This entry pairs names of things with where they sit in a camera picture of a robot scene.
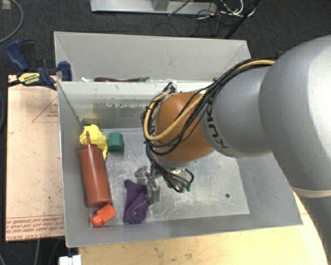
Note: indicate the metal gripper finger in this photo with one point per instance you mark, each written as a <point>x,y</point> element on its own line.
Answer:
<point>155,194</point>
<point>140,173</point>

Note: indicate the purple cloth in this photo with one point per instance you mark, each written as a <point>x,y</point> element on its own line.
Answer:
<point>134,203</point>

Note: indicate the green plastic cup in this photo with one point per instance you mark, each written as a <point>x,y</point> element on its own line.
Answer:
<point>116,142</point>

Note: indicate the grey metal bin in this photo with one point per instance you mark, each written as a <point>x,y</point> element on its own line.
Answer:
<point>204,203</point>

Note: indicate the red-brown squeeze bottle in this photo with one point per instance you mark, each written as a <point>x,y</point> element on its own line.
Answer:
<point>95,175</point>

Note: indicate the small orange bottle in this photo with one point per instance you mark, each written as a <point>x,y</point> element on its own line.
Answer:
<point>104,214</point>

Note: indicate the yellow toy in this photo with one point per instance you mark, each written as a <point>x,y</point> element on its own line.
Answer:
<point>97,137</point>

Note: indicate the brown cardboard board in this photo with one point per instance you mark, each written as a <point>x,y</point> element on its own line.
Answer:
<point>33,159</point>

